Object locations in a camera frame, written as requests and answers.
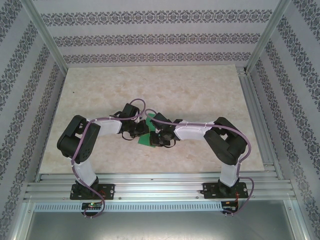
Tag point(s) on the green square paper sheet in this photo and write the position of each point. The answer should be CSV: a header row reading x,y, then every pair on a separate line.
x,y
144,140

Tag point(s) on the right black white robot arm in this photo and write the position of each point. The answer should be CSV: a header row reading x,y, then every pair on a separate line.
x,y
227,145

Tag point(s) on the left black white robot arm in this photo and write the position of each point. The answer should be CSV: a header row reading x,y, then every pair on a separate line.
x,y
80,145

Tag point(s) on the grey metal sheet tray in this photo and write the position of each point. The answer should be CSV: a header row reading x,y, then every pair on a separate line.
x,y
160,225

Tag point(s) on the right small circuit board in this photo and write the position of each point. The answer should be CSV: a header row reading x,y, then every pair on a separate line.
x,y
230,206

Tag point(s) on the small circuit board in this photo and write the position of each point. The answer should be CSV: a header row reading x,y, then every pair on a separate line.
x,y
230,206
92,205

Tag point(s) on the left small circuit board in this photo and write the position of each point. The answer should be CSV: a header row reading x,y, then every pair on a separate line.
x,y
92,205

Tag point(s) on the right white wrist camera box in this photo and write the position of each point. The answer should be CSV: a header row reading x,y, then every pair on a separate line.
x,y
157,130

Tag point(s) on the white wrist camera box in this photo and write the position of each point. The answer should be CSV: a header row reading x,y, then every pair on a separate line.
x,y
157,130
138,120

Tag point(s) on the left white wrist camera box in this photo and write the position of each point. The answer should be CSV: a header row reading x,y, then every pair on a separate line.
x,y
138,120

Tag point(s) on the aluminium mounting rail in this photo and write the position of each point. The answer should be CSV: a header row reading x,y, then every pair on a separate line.
x,y
160,187

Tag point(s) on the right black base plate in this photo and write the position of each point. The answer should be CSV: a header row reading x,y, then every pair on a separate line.
x,y
210,190

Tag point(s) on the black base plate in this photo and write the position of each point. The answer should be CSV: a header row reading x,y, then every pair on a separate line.
x,y
210,190
108,191

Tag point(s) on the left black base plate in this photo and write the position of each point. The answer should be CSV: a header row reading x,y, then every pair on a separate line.
x,y
108,191

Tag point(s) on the aluminium side rail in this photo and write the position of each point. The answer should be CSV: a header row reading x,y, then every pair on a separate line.
x,y
255,105

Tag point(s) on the left aluminium frame post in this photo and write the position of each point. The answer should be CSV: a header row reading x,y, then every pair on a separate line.
x,y
45,32

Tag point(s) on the aluminium frame post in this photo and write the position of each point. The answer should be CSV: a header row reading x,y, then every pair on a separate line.
x,y
268,32
45,32

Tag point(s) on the right aluminium frame post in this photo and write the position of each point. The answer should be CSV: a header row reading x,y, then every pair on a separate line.
x,y
268,32

